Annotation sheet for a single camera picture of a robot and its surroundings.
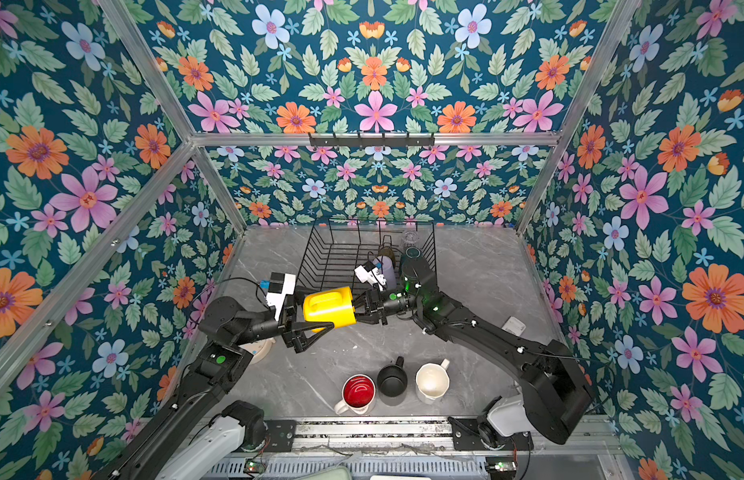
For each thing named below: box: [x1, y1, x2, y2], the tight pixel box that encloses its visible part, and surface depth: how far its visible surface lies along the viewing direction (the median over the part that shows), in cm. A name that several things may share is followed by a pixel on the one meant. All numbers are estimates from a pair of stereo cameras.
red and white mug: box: [334, 374, 376, 415], surface depth 78 cm
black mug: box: [377, 356, 408, 398], surface depth 82 cm
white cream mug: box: [415, 358, 451, 405], surface depth 77 cm
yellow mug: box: [303, 286, 357, 333], surface depth 59 cm
